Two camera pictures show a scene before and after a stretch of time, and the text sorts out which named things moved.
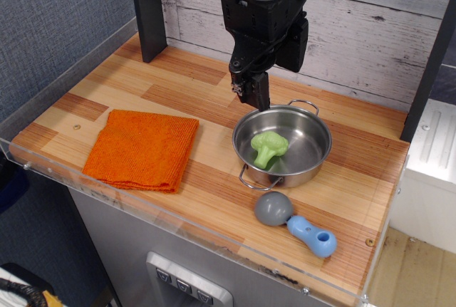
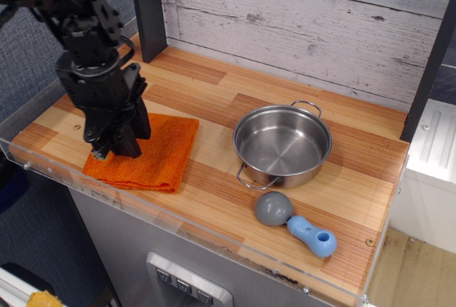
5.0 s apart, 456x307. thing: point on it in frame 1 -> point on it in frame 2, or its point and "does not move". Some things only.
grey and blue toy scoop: (275, 209) does not move
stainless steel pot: (288, 143) does not move
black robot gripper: (263, 28) -> (112, 94)
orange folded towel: (142, 149) does not move
